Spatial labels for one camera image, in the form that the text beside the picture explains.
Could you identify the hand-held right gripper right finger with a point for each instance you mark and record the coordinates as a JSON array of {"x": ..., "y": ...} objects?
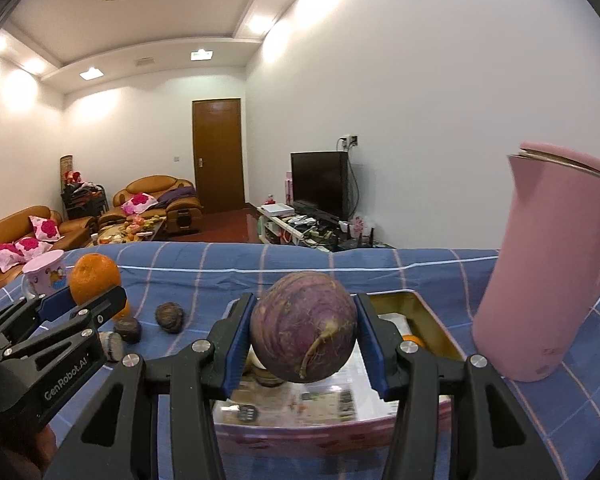
[{"x": 372, "y": 360}]

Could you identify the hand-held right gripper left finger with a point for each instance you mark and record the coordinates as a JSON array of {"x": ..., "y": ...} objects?
[{"x": 237, "y": 360}]

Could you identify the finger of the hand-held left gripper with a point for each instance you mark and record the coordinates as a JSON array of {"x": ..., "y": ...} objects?
[
  {"x": 55, "y": 301},
  {"x": 100, "y": 310}
]

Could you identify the large round orange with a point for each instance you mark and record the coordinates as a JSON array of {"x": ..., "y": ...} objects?
[{"x": 95, "y": 277}]

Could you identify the oval orange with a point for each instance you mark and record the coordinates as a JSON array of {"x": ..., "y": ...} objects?
[{"x": 414, "y": 341}]

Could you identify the purple passion fruit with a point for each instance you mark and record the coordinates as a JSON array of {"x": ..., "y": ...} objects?
[{"x": 302, "y": 325}]

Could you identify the pink tin box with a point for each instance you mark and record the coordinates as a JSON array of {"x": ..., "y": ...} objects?
[{"x": 330, "y": 435}]

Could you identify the small round orange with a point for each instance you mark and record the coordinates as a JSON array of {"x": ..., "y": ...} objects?
[{"x": 123, "y": 311}]

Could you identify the pink cartoon mug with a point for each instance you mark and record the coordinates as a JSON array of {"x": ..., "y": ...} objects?
[{"x": 42, "y": 272}]

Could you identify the glossy chocolate pie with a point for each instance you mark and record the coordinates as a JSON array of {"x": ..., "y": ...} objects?
[{"x": 127, "y": 331}]

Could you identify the pink flowered pillow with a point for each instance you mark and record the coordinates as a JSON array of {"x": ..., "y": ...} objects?
[
  {"x": 45, "y": 228},
  {"x": 32, "y": 247},
  {"x": 4, "y": 257},
  {"x": 139, "y": 203}
]

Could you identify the coffee table with snacks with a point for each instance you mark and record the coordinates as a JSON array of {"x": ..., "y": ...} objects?
[{"x": 125, "y": 232}]

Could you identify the long brown leather sofa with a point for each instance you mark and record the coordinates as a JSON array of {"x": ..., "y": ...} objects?
[{"x": 10, "y": 222}]

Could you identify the blue checked blanket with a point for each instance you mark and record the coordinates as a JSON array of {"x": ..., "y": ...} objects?
[{"x": 205, "y": 270}]

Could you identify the black rack with clothes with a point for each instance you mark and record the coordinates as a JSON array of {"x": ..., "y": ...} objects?
[{"x": 82, "y": 202}]

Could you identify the black router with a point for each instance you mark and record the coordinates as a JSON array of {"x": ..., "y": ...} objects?
[{"x": 355, "y": 242}]

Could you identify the brown framed panel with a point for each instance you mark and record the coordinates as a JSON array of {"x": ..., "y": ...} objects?
[{"x": 66, "y": 167}]

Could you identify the pink printed bag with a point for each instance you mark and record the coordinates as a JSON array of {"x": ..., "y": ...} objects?
[{"x": 361, "y": 225}]

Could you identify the brown leather armchair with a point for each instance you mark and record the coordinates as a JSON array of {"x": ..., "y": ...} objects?
[{"x": 150, "y": 184}]

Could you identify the white television stand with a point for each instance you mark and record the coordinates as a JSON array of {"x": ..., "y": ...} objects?
[{"x": 275, "y": 227}]

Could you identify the purple cloth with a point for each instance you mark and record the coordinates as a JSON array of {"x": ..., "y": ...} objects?
[{"x": 177, "y": 195}]

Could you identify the white flat box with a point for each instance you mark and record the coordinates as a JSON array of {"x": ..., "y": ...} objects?
[{"x": 277, "y": 208}]

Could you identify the black television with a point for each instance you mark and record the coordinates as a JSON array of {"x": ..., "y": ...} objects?
[{"x": 317, "y": 182}]

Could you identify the brown wooden door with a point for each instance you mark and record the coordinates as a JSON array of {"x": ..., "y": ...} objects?
[{"x": 217, "y": 155}]

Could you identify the pink kettle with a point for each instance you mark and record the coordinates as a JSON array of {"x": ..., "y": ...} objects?
[{"x": 545, "y": 260}]

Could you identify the square ceiling light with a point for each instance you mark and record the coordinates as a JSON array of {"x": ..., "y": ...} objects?
[
  {"x": 91, "y": 73},
  {"x": 201, "y": 54}
]

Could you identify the wall power socket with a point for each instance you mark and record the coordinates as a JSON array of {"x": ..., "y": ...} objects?
[{"x": 348, "y": 141}]

